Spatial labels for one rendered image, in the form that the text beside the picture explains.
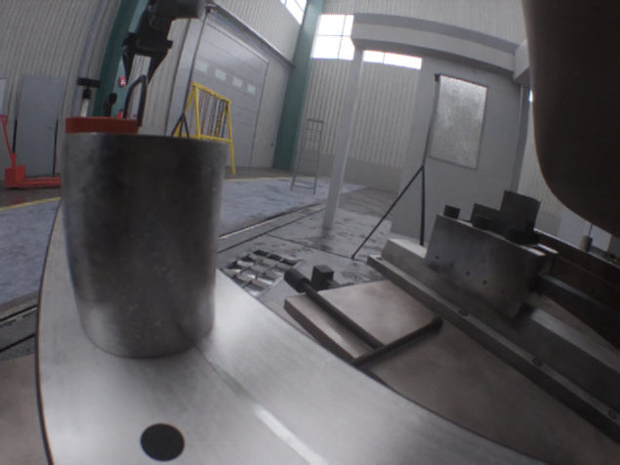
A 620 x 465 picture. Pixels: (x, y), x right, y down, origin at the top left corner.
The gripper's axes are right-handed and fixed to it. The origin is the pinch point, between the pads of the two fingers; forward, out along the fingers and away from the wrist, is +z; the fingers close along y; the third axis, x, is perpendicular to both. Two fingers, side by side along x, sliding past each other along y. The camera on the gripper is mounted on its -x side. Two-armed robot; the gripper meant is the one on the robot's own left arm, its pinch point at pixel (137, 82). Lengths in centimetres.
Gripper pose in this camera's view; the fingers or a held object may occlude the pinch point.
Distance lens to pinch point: 59.7
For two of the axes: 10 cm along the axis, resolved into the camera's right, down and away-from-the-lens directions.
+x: -7.4, -3.0, 6.0
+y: 6.5, -0.9, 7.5
